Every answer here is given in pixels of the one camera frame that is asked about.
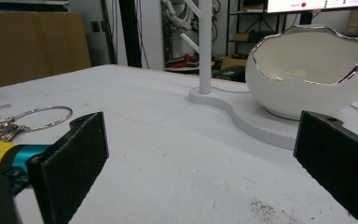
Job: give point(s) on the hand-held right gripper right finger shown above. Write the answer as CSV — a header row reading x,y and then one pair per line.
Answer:
x,y
338,161

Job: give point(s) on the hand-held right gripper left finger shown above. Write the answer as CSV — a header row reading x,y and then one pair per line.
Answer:
x,y
71,165

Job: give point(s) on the white eggshell-shaped ceramic bowl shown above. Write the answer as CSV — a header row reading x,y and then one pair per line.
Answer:
x,y
307,71

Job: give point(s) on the white stand with pegs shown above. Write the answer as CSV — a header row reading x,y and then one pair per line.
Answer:
x,y
248,109

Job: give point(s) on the brown cardboard box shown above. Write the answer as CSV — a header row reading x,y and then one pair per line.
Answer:
x,y
34,46

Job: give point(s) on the small cardboard box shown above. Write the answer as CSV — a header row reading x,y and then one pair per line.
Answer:
x,y
233,61

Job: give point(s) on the red tool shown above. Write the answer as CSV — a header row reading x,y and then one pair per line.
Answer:
x,y
185,60

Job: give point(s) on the computer monitor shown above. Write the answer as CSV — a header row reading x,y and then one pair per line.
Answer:
x,y
317,5

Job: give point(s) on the black metal shelf rack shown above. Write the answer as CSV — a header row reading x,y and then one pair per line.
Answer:
x,y
245,34

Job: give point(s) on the black metal post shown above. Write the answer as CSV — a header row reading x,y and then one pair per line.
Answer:
x,y
130,32

